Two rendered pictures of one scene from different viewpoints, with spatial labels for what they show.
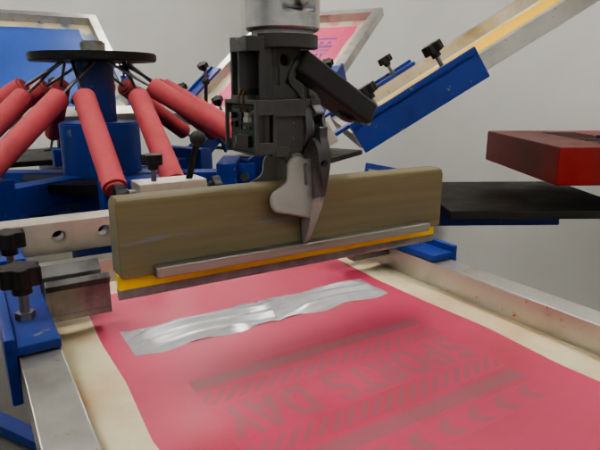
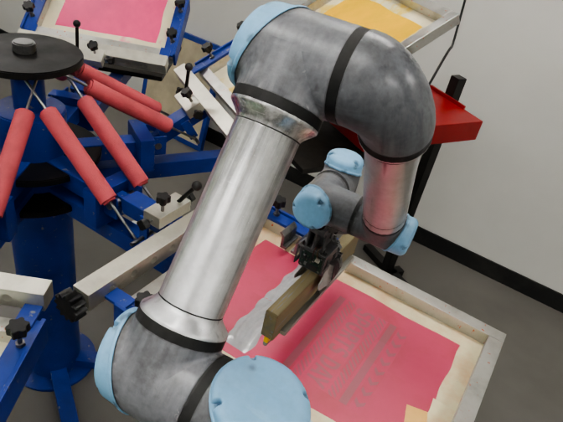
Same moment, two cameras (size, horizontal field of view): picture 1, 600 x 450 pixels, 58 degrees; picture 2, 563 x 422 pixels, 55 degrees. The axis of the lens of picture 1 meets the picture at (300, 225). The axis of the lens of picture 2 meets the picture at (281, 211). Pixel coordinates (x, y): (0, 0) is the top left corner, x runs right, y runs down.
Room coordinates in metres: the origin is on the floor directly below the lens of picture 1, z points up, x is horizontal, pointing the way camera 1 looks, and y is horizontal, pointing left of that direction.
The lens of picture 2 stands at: (-0.16, 0.62, 1.93)
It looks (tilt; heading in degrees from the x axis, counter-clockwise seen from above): 34 degrees down; 327
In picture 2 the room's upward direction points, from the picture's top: 12 degrees clockwise
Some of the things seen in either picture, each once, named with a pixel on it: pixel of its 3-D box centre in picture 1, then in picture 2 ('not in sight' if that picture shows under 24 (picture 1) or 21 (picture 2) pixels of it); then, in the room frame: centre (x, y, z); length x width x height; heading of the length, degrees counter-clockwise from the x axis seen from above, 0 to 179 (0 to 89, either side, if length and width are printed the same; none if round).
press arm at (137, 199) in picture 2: not in sight; (152, 213); (1.03, 0.27, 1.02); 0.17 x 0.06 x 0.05; 32
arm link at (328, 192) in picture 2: not in sight; (327, 203); (0.51, 0.09, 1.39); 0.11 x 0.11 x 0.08; 36
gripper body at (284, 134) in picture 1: (277, 96); (321, 241); (0.57, 0.02, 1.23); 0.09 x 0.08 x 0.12; 122
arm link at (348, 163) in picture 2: not in sight; (339, 178); (0.58, 0.02, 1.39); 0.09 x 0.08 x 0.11; 126
